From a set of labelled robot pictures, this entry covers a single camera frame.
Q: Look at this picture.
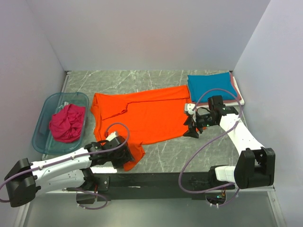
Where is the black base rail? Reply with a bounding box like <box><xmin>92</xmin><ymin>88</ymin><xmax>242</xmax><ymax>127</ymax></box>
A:
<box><xmin>86</xmin><ymin>172</ymin><xmax>226</xmax><ymax>201</ymax></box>

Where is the pink folded t shirt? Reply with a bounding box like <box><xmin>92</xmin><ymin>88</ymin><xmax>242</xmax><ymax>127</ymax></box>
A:
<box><xmin>222</xmin><ymin>73</ymin><xmax>242</xmax><ymax>105</ymax></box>

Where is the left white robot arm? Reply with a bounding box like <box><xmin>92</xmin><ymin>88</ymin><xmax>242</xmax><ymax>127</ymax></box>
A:
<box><xmin>1</xmin><ymin>136</ymin><xmax>134</xmax><ymax>207</ymax></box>

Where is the orange t shirt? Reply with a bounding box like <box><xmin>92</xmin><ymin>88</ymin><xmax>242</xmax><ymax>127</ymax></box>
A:
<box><xmin>91</xmin><ymin>85</ymin><xmax>191</xmax><ymax>171</ymax></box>

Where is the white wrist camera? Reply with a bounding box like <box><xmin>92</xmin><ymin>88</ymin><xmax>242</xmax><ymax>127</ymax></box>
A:
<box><xmin>106</xmin><ymin>131</ymin><xmax>119</xmax><ymax>141</ymax></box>
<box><xmin>184</xmin><ymin>103</ymin><xmax>196</xmax><ymax>116</ymax></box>

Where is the teal plastic bin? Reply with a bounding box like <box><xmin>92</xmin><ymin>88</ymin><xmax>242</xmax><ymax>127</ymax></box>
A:
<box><xmin>32</xmin><ymin>92</ymin><xmax>89</xmax><ymax>155</ymax></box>

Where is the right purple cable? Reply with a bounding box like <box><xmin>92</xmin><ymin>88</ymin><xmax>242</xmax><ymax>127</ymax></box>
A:
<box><xmin>178</xmin><ymin>88</ymin><xmax>243</xmax><ymax>208</ymax></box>

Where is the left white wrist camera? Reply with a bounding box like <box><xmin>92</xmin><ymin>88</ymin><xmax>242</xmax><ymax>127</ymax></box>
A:
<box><xmin>106</xmin><ymin>131</ymin><xmax>119</xmax><ymax>141</ymax></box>

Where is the magenta crumpled t shirt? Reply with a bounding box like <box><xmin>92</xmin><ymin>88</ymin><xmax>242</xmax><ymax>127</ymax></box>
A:
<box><xmin>49</xmin><ymin>104</ymin><xmax>86</xmax><ymax>143</ymax></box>

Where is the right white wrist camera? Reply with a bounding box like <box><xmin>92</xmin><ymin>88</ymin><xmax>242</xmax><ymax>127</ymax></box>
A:
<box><xmin>184</xmin><ymin>103</ymin><xmax>196</xmax><ymax>116</ymax></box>

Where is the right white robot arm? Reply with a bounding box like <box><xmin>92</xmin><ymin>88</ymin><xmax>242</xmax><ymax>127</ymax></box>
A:
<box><xmin>184</xmin><ymin>96</ymin><xmax>276</xmax><ymax>189</ymax></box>

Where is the aluminium frame rail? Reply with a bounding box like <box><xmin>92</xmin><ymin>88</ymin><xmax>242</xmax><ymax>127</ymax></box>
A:
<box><xmin>46</xmin><ymin>186</ymin><xmax>275</xmax><ymax>194</ymax></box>

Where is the blue folded t shirt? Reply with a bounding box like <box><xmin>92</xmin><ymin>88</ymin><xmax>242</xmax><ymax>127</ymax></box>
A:
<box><xmin>187</xmin><ymin>72</ymin><xmax>241</xmax><ymax>103</ymax></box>

